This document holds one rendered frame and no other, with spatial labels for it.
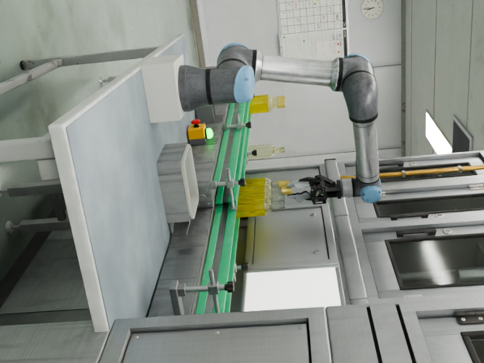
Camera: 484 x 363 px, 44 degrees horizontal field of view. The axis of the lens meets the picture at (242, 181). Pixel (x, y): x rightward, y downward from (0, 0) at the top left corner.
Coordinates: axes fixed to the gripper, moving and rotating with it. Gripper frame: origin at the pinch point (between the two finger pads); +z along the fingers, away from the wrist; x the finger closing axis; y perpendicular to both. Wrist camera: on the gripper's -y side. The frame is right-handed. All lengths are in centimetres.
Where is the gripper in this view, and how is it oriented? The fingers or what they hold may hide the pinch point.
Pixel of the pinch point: (289, 189)
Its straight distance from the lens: 240.0
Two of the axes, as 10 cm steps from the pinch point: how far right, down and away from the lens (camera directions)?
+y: -0.5, 4.4, -9.0
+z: -9.9, 0.8, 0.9
